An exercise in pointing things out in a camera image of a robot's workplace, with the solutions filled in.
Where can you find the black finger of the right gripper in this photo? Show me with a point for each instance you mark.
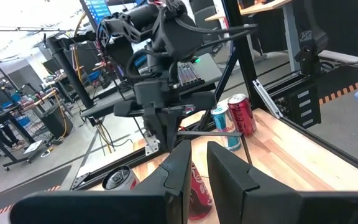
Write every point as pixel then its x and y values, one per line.
pixel 158 124
pixel 173 124

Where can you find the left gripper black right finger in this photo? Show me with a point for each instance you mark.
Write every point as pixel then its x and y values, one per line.
pixel 275 208

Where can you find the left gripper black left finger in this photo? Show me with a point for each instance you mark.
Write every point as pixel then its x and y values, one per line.
pixel 104 208

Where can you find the tall white Celsius can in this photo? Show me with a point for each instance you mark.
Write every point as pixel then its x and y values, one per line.
pixel 120 179

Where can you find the red Coca-Cola can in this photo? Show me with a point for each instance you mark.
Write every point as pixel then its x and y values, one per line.
pixel 199 196
pixel 243 115

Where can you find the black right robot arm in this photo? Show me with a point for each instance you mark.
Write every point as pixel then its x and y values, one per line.
pixel 179 34

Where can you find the backlit computer keyboard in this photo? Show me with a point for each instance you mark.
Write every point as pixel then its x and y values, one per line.
pixel 190 74

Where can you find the blue silver Red Bull can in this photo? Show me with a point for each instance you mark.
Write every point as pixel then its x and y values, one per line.
pixel 225 127

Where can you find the black desk beam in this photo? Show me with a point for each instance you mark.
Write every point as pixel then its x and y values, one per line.
pixel 104 110

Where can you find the black floor mat orange stripes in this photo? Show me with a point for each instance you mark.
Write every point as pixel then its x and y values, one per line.
pixel 350 87
pixel 26 189

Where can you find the black waste bin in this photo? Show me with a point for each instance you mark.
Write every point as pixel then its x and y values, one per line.
pixel 56 119

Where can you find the monitor with blue screen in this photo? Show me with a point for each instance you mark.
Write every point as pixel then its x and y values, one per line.
pixel 98 9

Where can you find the black box white labels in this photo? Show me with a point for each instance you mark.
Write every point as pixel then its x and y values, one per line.
pixel 303 105

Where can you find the person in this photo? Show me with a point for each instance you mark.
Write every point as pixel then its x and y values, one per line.
pixel 9 137

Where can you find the wooden top standing desk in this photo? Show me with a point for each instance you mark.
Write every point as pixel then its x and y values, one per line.
pixel 259 7

